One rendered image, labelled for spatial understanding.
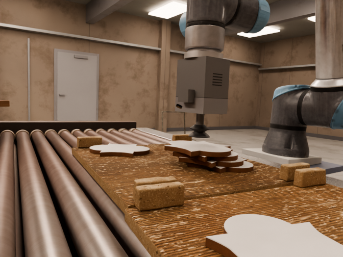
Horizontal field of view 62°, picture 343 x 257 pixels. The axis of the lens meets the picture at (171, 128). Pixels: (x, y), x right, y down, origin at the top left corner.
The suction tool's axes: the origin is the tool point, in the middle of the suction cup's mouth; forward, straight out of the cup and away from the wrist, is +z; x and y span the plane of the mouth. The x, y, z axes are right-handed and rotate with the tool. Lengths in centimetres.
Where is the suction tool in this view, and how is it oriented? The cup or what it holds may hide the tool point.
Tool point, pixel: (199, 136)
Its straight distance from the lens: 57.1
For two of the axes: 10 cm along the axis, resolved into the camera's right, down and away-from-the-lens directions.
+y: 5.9, 1.1, -8.0
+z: -0.4, 9.9, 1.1
